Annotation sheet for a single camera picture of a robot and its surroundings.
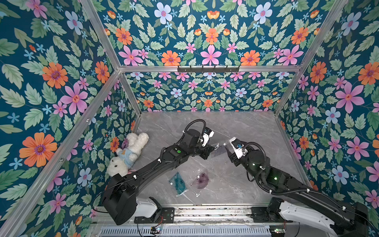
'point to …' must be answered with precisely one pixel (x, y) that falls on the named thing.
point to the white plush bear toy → (127, 156)
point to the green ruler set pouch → (178, 183)
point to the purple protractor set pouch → (199, 184)
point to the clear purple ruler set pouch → (220, 150)
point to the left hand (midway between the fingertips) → (216, 148)
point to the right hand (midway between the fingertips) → (234, 140)
